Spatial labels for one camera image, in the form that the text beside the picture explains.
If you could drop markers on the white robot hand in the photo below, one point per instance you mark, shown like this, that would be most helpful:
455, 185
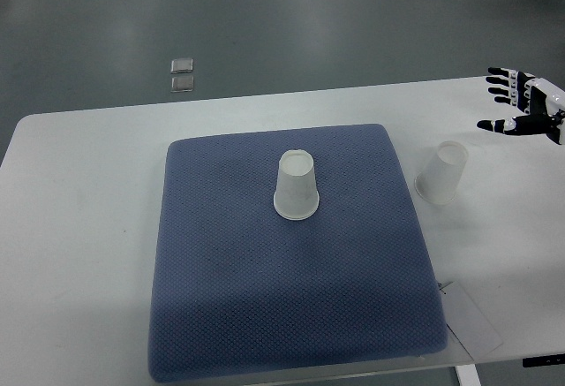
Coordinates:
544, 99

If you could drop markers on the white paper cup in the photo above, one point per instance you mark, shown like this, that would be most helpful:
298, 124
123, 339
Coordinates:
439, 179
296, 194

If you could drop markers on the white paper tag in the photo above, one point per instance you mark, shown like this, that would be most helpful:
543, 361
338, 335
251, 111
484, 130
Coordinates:
466, 321

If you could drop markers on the white paper cup on cushion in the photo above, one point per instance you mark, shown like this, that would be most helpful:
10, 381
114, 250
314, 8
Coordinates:
296, 194

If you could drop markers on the blue textured cushion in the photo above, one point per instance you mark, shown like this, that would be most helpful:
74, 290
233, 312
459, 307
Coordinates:
239, 289

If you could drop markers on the black table control panel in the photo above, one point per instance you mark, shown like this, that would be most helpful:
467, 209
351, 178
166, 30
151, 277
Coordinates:
544, 361

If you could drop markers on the white table leg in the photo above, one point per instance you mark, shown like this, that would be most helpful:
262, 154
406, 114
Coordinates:
467, 375

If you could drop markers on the lower metal floor plate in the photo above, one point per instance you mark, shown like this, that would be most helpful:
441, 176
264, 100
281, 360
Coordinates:
180, 84

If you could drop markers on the metal floor plate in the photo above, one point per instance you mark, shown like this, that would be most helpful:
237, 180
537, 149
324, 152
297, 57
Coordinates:
180, 84
181, 65

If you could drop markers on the upper metal floor plate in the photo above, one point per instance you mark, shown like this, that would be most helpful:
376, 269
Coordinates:
181, 65

